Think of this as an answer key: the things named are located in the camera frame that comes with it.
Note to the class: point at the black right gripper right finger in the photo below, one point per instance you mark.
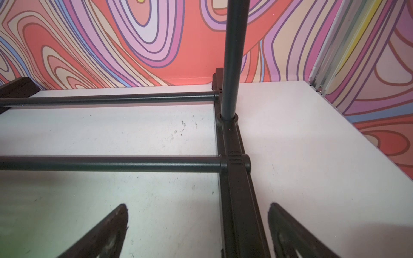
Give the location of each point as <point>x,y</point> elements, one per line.
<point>291,239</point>

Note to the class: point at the black clothes rack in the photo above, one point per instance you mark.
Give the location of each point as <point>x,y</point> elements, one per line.
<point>242,228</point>

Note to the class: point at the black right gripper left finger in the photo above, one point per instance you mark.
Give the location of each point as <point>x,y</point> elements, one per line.
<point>105,240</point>

